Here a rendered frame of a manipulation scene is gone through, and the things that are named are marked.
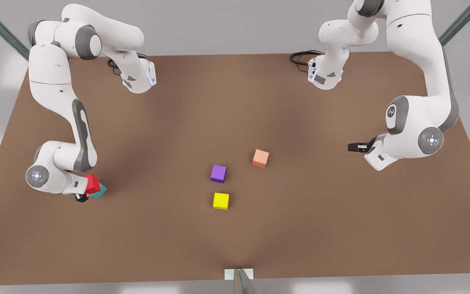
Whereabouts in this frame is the red wooden cube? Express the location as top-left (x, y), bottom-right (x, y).
top-left (84, 174), bottom-right (101, 195)

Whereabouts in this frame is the teal wooden cube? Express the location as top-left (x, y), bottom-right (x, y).
top-left (90, 183), bottom-right (108, 200)

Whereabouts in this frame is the orange wooden cube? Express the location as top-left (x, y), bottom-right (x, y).
top-left (252, 149), bottom-right (270, 169)

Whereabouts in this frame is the purple wooden cube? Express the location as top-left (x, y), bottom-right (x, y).
top-left (210, 165), bottom-right (227, 183)

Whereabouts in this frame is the yellow wooden cube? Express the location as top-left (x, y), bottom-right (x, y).
top-left (213, 192), bottom-right (230, 211)

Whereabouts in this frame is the black cable loop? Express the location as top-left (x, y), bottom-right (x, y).
top-left (107, 53), bottom-right (147, 76)
top-left (289, 50), bottom-right (323, 74)

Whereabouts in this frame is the silver frame post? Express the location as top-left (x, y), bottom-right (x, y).
top-left (438, 0), bottom-right (470, 46)
top-left (224, 268), bottom-right (258, 294)
top-left (0, 0), bottom-right (31, 62)

